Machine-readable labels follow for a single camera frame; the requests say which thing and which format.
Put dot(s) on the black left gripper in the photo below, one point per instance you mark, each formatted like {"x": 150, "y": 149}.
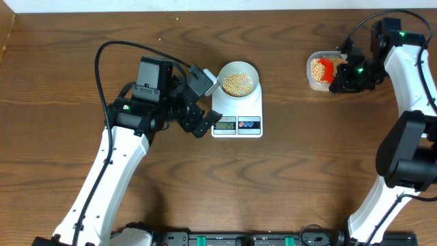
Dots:
{"x": 188, "y": 122}

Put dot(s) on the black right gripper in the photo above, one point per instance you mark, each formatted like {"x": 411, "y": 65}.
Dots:
{"x": 343, "y": 83}

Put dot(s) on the red measuring scoop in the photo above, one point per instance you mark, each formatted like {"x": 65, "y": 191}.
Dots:
{"x": 328, "y": 65}

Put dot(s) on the pile of soybeans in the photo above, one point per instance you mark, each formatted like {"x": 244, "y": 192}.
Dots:
{"x": 238, "y": 85}

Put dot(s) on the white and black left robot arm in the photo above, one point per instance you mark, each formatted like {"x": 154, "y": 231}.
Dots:
{"x": 142, "y": 109}

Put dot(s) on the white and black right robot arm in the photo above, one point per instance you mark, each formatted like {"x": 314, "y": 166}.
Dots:
{"x": 406, "y": 158}

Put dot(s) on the white digital kitchen scale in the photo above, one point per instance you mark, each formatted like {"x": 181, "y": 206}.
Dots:
{"x": 242, "y": 117}

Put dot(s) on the white round bowl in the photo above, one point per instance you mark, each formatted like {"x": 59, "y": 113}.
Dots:
{"x": 240, "y": 67}

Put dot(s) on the clear plastic container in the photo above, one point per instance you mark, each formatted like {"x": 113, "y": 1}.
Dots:
{"x": 316, "y": 70}

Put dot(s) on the brown cardboard sheet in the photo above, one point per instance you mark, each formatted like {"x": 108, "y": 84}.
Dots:
{"x": 7, "y": 18}

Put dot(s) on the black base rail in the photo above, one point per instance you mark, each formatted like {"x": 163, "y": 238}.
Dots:
{"x": 273, "y": 239}

